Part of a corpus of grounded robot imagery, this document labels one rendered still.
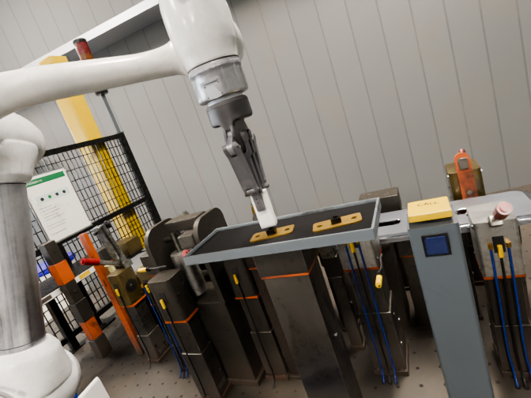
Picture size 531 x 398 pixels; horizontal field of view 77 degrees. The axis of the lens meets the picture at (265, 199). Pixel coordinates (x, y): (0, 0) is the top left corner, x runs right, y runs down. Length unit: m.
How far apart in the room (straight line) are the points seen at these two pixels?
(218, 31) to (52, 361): 0.80
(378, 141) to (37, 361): 2.47
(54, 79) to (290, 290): 0.57
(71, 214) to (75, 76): 1.17
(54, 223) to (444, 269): 1.57
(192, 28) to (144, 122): 2.81
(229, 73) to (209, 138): 2.50
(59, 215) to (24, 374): 0.96
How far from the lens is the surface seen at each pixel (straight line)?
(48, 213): 1.76
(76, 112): 2.05
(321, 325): 0.68
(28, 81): 0.72
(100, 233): 1.20
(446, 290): 0.60
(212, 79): 0.56
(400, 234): 0.87
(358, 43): 2.77
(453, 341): 0.66
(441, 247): 0.56
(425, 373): 0.95
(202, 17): 0.57
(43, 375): 0.97
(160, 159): 3.33
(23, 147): 0.95
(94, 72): 0.73
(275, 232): 0.62
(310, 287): 0.63
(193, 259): 0.67
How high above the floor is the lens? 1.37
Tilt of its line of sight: 13 degrees down
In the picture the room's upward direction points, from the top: 19 degrees counter-clockwise
